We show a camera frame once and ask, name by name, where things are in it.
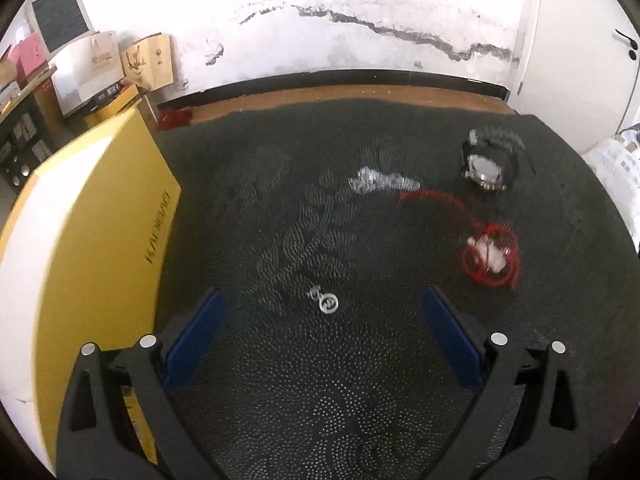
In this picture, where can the yellow jewelry box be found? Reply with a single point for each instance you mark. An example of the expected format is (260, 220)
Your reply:
(90, 235)

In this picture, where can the pink box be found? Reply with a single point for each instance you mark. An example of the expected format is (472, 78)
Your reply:
(30, 52)

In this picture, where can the brown cardboard box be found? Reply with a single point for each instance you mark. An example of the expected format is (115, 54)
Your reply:
(47, 100)

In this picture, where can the white door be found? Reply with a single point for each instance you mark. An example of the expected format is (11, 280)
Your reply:
(575, 35)

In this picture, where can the black shelf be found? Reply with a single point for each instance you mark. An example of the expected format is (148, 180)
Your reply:
(20, 150)

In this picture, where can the red cloth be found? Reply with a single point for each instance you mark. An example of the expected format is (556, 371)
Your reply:
(175, 119)

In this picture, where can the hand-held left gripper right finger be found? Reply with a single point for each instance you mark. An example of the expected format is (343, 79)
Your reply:
(450, 335)

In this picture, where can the white printed sack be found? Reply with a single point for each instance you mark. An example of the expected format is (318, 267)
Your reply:
(617, 170)

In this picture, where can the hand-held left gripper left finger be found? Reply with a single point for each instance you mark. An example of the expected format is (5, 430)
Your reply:
(197, 337)

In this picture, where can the white paper bag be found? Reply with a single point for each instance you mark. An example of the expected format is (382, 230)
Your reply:
(90, 75)

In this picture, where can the yellow cardboard box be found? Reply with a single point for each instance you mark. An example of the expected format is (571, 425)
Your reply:
(107, 106)

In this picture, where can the white framed monitor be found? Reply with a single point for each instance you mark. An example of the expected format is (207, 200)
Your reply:
(60, 15)

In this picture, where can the dark dotted floral cloth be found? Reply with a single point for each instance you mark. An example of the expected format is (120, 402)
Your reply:
(300, 210)

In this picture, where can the brown paper bag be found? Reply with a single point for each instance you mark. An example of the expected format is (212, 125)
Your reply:
(150, 65)

